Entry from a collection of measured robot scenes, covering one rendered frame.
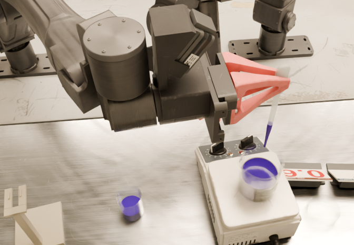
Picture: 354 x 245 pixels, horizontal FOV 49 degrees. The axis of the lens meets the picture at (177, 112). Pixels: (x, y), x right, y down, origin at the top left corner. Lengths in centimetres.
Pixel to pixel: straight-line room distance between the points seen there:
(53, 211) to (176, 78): 42
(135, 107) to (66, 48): 12
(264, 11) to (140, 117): 54
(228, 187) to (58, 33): 35
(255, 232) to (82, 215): 30
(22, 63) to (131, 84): 63
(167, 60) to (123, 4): 81
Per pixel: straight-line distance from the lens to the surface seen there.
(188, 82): 40
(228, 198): 63
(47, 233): 74
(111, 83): 37
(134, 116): 41
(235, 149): 73
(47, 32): 49
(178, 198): 73
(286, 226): 66
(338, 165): 81
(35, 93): 96
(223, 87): 40
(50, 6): 53
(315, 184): 76
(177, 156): 78
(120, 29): 37
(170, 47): 36
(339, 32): 110
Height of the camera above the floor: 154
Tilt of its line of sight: 49 degrees down
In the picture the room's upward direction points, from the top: 3 degrees counter-clockwise
